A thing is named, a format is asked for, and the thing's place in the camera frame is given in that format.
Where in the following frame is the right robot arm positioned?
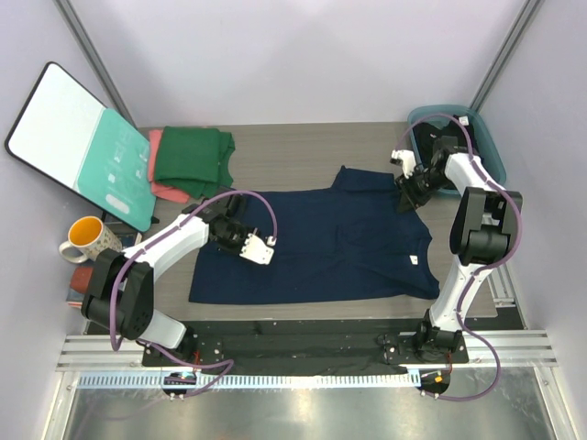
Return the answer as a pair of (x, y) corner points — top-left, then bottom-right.
(391, 137), (523, 363)

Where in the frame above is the teal plastic bin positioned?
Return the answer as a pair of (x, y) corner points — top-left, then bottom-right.
(408, 104), (506, 196)

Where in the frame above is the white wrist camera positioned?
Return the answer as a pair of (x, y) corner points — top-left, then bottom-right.
(390, 149), (417, 179)
(239, 233), (276, 265)

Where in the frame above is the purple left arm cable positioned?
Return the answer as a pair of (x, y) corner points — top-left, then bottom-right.
(109, 190), (281, 400)

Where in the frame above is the navy blue t shirt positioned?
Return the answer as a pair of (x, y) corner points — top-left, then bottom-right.
(189, 167), (439, 305)

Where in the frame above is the left aluminium frame post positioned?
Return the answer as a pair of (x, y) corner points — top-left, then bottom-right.
(53, 0), (137, 127)

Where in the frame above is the white and teal board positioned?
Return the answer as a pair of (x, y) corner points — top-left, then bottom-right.
(5, 62), (156, 232)

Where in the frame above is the yellow inside floral mug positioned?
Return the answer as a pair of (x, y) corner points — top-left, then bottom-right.
(58, 216), (123, 264)

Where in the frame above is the right aluminium frame post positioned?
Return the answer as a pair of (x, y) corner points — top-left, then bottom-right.
(470, 0), (544, 113)

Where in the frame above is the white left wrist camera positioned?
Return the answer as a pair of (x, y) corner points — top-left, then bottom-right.
(239, 233), (276, 265)

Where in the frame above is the folded green t shirt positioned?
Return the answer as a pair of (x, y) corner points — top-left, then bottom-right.
(154, 126), (236, 199)

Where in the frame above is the stack of books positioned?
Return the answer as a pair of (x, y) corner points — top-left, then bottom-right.
(66, 229), (142, 309)

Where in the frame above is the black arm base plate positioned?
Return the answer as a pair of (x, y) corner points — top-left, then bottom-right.
(84, 318), (526, 368)

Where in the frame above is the aluminium frame post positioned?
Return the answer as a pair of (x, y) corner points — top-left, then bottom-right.
(53, 0), (137, 127)
(470, 0), (544, 113)

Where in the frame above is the black printed t shirt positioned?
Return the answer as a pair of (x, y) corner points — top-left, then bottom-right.
(412, 119), (468, 166)

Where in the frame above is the folded pink t shirt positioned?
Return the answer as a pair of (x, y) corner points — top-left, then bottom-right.
(148, 129), (190, 204)

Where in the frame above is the red small box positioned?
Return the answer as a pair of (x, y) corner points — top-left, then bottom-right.
(70, 266), (93, 294)

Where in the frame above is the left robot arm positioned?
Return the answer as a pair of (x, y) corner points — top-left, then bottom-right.
(81, 191), (273, 366)

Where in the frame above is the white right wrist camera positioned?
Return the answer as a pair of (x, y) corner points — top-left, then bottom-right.
(390, 149), (417, 179)

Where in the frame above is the aluminium front rail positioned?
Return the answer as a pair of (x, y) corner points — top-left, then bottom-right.
(56, 330), (558, 390)

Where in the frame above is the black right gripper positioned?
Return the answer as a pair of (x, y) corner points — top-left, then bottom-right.
(395, 168), (453, 214)

